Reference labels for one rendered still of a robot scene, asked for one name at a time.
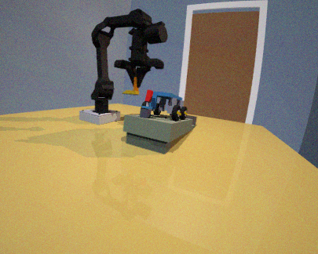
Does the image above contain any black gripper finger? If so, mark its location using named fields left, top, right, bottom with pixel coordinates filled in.
left=125, top=67, right=137, bottom=87
left=137, top=67, right=150, bottom=88

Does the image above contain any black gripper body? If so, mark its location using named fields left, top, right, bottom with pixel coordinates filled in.
left=115, top=43, right=164, bottom=70

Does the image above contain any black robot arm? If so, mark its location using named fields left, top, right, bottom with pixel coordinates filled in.
left=91, top=9, right=168, bottom=114

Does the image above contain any red-headed pin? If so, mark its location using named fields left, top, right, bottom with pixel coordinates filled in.
left=145, top=89, right=153, bottom=107

